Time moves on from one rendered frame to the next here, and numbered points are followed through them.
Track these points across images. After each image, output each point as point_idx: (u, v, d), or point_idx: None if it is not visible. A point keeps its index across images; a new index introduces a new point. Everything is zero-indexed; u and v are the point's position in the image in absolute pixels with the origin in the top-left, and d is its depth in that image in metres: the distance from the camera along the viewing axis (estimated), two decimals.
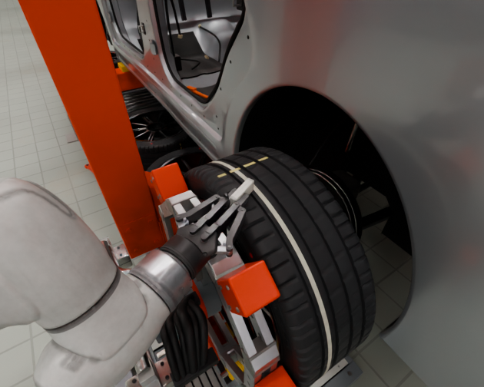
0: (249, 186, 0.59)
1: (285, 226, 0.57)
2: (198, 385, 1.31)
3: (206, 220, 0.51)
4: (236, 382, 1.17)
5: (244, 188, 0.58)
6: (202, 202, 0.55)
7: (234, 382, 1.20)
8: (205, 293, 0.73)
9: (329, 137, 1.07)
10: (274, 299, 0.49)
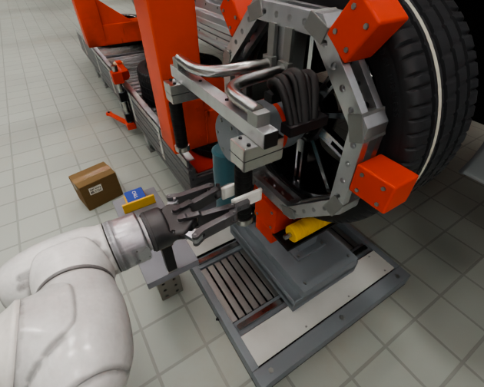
0: (254, 193, 0.57)
1: None
2: (243, 286, 1.28)
3: (190, 203, 0.54)
4: (286, 272, 1.14)
5: (248, 193, 0.57)
6: (195, 186, 0.58)
7: (284, 274, 1.17)
8: None
9: None
10: (403, 18, 0.46)
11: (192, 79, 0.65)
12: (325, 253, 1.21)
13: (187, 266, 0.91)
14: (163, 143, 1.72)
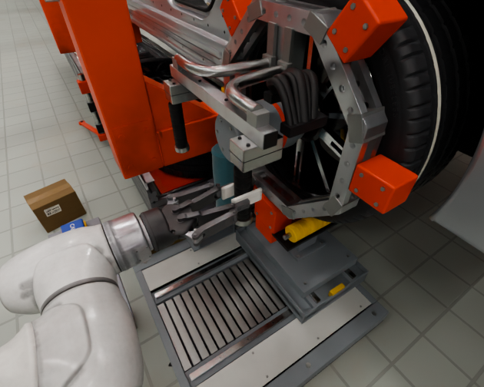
0: (254, 193, 0.57)
1: None
2: (201, 325, 1.15)
3: (190, 203, 0.54)
4: (286, 272, 1.14)
5: (248, 193, 0.57)
6: (195, 186, 0.58)
7: (283, 274, 1.17)
8: None
9: None
10: (402, 18, 0.46)
11: (191, 79, 0.65)
12: (325, 253, 1.21)
13: None
14: None
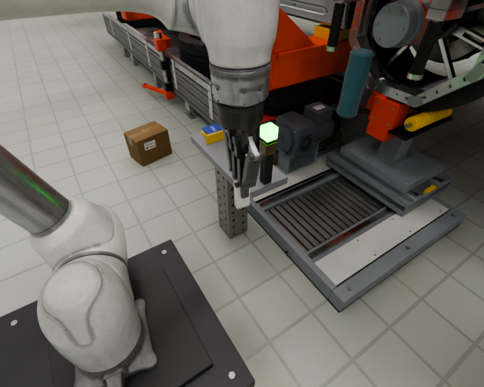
0: (248, 199, 0.60)
1: None
2: (306, 224, 1.34)
3: None
4: (387, 174, 1.35)
5: (249, 193, 0.59)
6: None
7: (383, 178, 1.38)
8: None
9: None
10: None
11: None
12: (415, 163, 1.42)
13: (279, 182, 0.97)
14: (213, 102, 1.78)
